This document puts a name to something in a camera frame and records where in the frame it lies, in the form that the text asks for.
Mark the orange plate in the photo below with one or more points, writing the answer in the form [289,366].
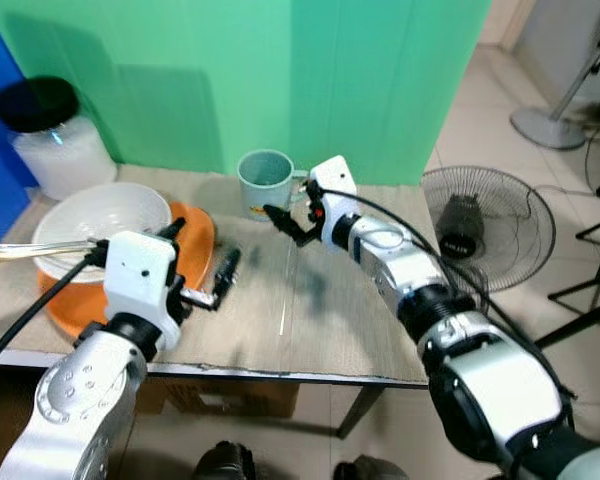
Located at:
[193,235]

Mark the green ceramic mug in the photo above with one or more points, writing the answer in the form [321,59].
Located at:
[265,180]

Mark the white bowl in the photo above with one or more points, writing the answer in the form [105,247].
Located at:
[95,215]

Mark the cardboard box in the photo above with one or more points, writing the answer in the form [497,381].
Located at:
[230,396]

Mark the gold metal spoon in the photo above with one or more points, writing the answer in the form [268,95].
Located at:
[30,251]

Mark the green backdrop screen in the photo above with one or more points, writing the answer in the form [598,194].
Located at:
[280,70]

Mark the clear jar with black lid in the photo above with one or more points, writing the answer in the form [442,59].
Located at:
[55,140]

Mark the black metal stand legs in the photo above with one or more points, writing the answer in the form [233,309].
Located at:
[590,290]

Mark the black floor fan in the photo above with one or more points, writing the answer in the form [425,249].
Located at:
[475,225]

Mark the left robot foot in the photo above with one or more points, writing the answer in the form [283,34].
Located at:
[223,463]

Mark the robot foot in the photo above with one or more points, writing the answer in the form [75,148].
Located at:
[370,469]
[223,463]

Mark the black table leg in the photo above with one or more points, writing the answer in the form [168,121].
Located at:
[360,410]

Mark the grey stand fan base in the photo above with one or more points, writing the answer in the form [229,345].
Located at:
[545,125]

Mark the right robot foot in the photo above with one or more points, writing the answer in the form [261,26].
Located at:
[370,469]

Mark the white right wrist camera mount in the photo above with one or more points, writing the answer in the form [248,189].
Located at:
[334,183]

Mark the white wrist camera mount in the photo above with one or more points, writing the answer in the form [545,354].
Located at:
[334,183]
[138,275]

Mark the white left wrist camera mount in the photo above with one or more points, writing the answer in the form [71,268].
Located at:
[138,275]

